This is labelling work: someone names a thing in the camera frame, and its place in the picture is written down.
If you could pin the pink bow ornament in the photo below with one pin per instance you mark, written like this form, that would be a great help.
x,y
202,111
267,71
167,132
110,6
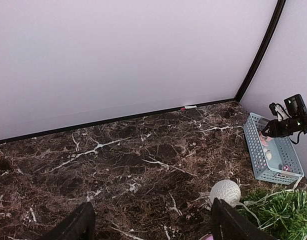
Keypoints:
x,y
264,140

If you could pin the clear string light garland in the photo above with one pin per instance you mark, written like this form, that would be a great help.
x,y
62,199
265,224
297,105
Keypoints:
x,y
262,205

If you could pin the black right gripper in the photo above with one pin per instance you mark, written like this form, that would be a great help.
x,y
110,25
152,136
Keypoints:
x,y
290,119

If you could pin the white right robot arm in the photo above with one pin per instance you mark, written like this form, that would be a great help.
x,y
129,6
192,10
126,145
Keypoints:
x,y
290,119

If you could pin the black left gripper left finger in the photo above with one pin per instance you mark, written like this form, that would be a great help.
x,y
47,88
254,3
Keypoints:
x,y
80,222

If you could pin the small green christmas tree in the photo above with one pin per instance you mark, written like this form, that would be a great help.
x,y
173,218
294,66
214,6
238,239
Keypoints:
x,y
292,223

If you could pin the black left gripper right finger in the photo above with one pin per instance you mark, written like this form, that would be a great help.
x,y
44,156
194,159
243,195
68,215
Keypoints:
x,y
228,224

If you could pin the blue plastic basket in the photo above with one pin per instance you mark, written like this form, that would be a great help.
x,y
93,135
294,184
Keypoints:
x,y
267,161

